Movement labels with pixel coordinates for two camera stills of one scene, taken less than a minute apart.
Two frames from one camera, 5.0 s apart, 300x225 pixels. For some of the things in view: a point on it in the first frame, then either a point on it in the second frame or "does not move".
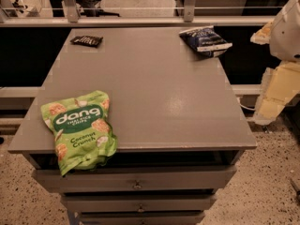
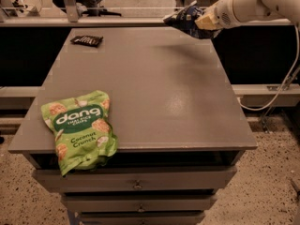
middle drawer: [142, 202] does not move
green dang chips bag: [82, 133] does not move
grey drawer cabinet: [178, 119] does not move
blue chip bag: [205, 40] -> [185, 21]
